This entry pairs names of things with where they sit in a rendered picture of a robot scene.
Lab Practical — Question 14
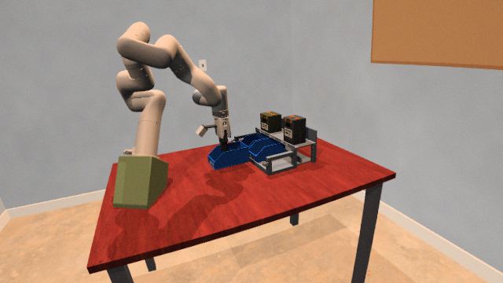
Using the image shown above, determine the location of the blue bin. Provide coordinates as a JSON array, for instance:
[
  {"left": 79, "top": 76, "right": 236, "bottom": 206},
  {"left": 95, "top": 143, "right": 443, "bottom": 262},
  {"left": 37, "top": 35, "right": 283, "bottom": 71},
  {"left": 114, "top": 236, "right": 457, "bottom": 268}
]
[
  {"left": 241, "top": 133, "right": 270, "bottom": 148},
  {"left": 249, "top": 138, "right": 285, "bottom": 163},
  {"left": 208, "top": 141, "right": 250, "bottom": 170}
]

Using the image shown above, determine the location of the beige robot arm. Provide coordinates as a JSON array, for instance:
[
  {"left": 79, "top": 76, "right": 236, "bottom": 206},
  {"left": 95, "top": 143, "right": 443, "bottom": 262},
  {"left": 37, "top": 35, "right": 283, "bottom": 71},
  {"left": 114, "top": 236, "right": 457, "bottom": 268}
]
[{"left": 116, "top": 22, "right": 229, "bottom": 159}]

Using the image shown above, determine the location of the white shelf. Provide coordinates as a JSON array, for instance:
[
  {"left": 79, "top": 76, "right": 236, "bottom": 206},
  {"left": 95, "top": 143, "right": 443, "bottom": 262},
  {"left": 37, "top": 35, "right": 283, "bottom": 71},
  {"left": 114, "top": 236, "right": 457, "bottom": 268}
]
[{"left": 231, "top": 118, "right": 317, "bottom": 176}]

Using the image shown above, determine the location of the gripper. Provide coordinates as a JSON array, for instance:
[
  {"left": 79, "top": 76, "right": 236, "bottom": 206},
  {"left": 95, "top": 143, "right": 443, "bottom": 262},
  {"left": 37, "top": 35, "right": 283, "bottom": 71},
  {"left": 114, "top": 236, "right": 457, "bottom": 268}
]
[{"left": 213, "top": 116, "right": 231, "bottom": 152}]

